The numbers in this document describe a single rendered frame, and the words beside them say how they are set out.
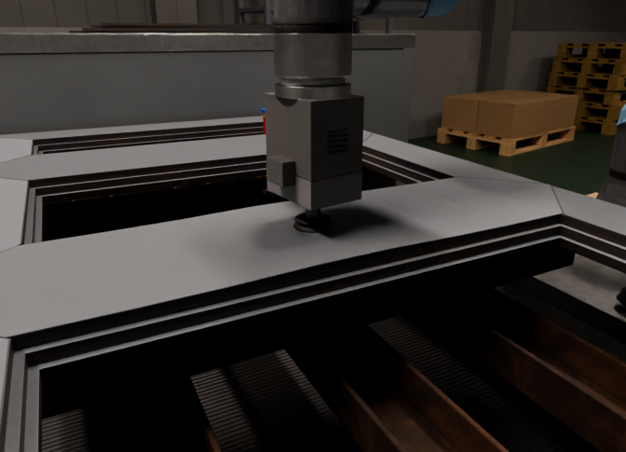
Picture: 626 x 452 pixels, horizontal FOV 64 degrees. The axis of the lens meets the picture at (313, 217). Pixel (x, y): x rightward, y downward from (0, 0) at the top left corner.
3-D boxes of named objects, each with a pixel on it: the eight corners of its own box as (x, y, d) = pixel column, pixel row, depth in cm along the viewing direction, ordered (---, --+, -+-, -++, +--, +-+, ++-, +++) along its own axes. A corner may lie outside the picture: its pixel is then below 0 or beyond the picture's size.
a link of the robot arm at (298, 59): (302, 33, 42) (255, 34, 48) (302, 89, 44) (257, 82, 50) (369, 33, 46) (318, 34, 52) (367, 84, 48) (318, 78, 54)
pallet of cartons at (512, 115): (508, 129, 597) (513, 88, 581) (585, 142, 521) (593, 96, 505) (428, 140, 530) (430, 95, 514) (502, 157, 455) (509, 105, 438)
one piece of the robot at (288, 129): (233, 55, 48) (241, 214, 54) (281, 59, 41) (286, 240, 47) (316, 53, 53) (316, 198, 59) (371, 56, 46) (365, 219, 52)
